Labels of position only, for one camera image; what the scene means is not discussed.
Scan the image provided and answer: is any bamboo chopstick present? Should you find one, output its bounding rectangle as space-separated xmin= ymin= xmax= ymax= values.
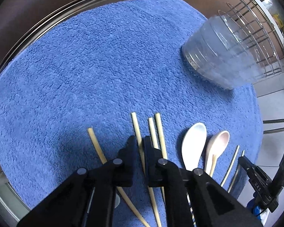
xmin=131 ymin=112 xmax=162 ymax=227
xmin=147 ymin=117 xmax=166 ymax=204
xmin=227 ymin=150 xmax=245 ymax=193
xmin=88 ymin=128 xmax=149 ymax=226
xmin=220 ymin=145 xmax=240 ymax=187
xmin=155 ymin=113 xmax=168 ymax=159

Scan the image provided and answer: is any pinkish ceramic spoon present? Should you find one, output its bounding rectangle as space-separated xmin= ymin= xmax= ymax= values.
xmin=205 ymin=130 xmax=230 ymax=177

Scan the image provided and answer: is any white ceramic spoon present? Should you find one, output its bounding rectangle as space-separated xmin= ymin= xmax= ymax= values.
xmin=182 ymin=122 xmax=207 ymax=171

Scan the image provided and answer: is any clear plastic utensil holder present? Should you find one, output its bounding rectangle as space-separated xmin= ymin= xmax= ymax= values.
xmin=182 ymin=15 xmax=264 ymax=90

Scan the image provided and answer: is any blue terry cloth mat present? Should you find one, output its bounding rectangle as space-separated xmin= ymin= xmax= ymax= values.
xmin=0 ymin=0 xmax=263 ymax=208

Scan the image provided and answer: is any metal wire rack insert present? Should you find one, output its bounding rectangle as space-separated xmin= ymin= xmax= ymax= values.
xmin=218 ymin=0 xmax=282 ymax=78

